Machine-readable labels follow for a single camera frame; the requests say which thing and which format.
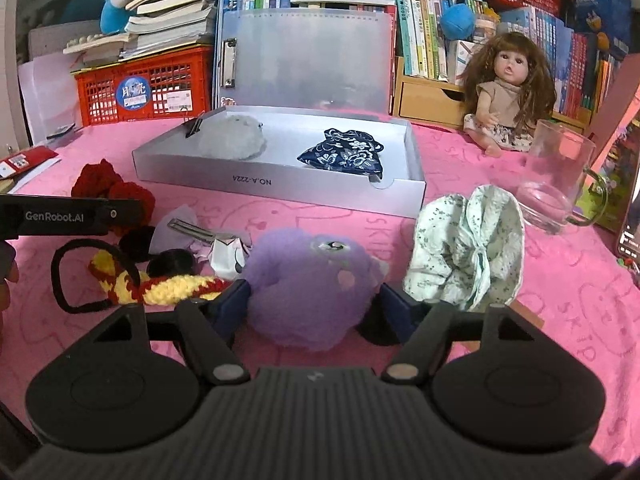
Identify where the small white paper toy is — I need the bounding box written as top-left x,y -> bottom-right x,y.
208,237 -> 250,281

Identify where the black hair tie loop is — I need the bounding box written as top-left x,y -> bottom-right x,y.
50,225 -> 198,316

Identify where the purple fluffy plush toy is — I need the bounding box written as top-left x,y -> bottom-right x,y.
242,229 -> 388,351

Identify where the green floral fabric cap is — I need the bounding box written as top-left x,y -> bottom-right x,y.
402,184 -> 525,312

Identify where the blue floral brocade pouch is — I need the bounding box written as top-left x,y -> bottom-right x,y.
297,128 -> 384,180

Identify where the white fluffy plush toy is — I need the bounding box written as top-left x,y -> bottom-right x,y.
198,115 -> 267,160

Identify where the black round lid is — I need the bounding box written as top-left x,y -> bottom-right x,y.
356,308 -> 399,347

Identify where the person left hand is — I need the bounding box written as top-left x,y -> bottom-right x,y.
0,240 -> 20,327

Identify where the red card packet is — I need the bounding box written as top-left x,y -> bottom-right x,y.
0,145 -> 58,180

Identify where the brown cardboard piece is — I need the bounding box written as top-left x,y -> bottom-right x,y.
462,299 -> 547,354

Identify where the black binder clip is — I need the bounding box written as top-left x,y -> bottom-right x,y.
182,116 -> 203,139

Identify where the red plastic crate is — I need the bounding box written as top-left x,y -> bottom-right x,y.
74,44 -> 214,126

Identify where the silver shallow box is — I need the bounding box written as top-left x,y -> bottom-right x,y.
132,105 -> 427,218

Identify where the smartphone showing video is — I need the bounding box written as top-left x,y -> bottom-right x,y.
616,196 -> 640,264

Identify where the blue white doraemon plush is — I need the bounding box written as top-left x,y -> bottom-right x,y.
100,0 -> 132,35

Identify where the stack of books on crate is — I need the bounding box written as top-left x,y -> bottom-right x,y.
63,0 -> 218,65

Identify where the wooden drawer organizer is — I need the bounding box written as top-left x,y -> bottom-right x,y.
391,56 -> 594,134

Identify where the brown haired baby doll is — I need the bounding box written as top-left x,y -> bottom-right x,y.
462,32 -> 556,157

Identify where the translucent clipboard folder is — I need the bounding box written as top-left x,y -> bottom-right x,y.
213,8 -> 395,115

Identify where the row of upright books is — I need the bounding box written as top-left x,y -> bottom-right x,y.
217,0 -> 623,120

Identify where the pink triangular stand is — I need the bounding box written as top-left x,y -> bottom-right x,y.
586,53 -> 640,171

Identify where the blue plush ball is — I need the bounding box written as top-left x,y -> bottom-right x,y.
440,3 -> 475,41

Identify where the blue cardboard box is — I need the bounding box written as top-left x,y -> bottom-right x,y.
570,0 -> 632,60

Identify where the glass mug green handle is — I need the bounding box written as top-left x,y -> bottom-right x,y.
515,120 -> 608,235

